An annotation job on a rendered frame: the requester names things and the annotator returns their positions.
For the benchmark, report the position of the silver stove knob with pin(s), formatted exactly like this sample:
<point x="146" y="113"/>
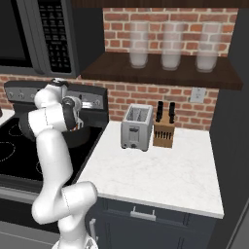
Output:
<point x="32" y="96"/>
<point x="21" y="95"/>
<point x="96" y="103"/>
<point x="11" y="95"/>

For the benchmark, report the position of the dark grey cooking pot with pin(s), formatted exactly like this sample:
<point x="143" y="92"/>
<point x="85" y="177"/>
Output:
<point x="81" y="136"/>

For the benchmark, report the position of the black microwave oven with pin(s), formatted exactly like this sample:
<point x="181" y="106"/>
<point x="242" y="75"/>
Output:
<point x="48" y="35"/>

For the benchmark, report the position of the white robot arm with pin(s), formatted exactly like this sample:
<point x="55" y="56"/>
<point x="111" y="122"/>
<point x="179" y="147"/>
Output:
<point x="53" y="155"/>

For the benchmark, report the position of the wooden knife block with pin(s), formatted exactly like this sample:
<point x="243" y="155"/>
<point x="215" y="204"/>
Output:
<point x="163" y="133"/>

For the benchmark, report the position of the tall clear glass jar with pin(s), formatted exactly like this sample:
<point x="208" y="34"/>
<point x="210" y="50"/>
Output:
<point x="207" y="48"/>
<point x="171" y="48"/>
<point x="139" y="48"/>

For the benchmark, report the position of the grey wall outlet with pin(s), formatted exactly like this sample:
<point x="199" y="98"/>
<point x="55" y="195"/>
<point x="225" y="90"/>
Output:
<point x="197" y="95"/>

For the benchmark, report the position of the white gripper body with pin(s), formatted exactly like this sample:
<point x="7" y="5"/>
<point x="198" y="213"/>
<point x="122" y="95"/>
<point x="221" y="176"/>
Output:
<point x="78" y="124"/>

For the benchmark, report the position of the dark oven door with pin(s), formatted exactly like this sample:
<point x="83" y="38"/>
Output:
<point x="16" y="223"/>

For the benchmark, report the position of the tall dark cabinet side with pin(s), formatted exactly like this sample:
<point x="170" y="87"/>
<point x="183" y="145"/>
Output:
<point x="231" y="129"/>

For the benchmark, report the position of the dark wooden upper cupboard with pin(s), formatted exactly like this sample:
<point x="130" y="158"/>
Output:
<point x="155" y="3"/>

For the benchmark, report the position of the black stove with hob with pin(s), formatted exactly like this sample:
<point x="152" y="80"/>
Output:
<point x="19" y="155"/>

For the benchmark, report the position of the silver toaster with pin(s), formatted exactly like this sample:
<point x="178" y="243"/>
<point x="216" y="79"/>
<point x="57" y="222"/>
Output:
<point x="136" y="133"/>

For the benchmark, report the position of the dark wooden wall shelf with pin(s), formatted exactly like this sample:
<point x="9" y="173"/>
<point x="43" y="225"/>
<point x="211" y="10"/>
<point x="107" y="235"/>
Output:
<point x="162" y="76"/>

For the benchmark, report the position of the dark blue drawer front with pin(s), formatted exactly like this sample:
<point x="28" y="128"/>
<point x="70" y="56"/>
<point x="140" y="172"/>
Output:
<point x="171" y="215"/>

